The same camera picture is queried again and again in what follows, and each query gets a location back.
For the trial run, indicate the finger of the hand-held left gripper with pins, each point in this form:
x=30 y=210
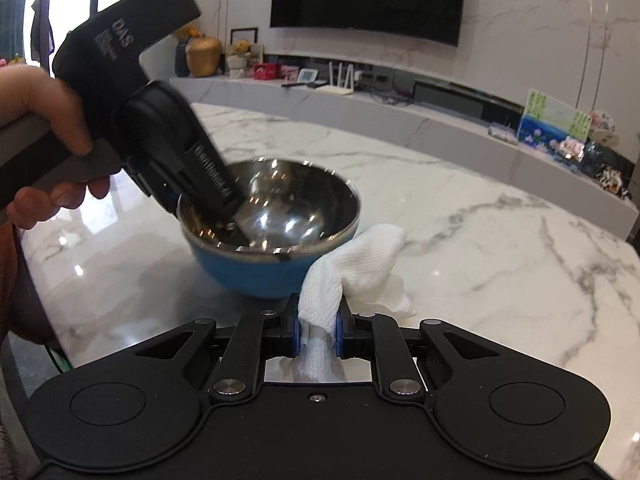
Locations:
x=215 y=180

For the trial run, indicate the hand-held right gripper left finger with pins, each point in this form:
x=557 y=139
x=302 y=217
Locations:
x=297 y=341

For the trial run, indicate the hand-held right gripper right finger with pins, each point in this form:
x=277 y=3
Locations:
x=340 y=340

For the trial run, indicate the white paper towel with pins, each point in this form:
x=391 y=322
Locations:
x=360 y=260

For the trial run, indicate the blue steel bowl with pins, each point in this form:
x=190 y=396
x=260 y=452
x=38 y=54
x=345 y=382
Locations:
x=240 y=275

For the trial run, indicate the person's left hand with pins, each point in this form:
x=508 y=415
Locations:
x=45 y=95

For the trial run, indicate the golden vase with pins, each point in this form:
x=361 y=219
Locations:
x=204 y=57

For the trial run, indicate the hanging dark clothes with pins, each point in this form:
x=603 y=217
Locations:
x=42 y=25

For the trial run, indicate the stuffed toy bouquet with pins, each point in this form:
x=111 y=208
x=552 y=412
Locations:
x=239 y=60

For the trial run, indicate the red gift box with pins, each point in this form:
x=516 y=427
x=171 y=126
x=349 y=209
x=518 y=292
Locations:
x=265 y=71

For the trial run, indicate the black remote control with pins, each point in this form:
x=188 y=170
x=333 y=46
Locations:
x=292 y=84

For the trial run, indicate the pink gift box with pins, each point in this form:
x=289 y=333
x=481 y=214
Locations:
x=288 y=72

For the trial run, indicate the small digital clock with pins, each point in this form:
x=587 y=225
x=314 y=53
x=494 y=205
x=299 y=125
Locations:
x=307 y=76

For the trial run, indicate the white router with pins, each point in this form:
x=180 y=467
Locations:
x=335 y=89

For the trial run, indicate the grey flat tray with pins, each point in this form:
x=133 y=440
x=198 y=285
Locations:
x=502 y=133

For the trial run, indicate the pink photo card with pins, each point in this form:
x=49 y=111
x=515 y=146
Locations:
x=566 y=151

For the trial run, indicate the blue flower painting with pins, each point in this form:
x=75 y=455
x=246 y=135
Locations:
x=545 y=125

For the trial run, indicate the glass jar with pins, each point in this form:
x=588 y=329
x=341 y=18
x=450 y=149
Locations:
x=594 y=157

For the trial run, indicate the cow figurines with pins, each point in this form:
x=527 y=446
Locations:
x=614 y=182

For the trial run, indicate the round paper fan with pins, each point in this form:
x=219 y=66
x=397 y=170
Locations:
x=605 y=130

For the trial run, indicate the black picture frame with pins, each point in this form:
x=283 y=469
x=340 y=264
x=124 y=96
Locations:
x=245 y=34

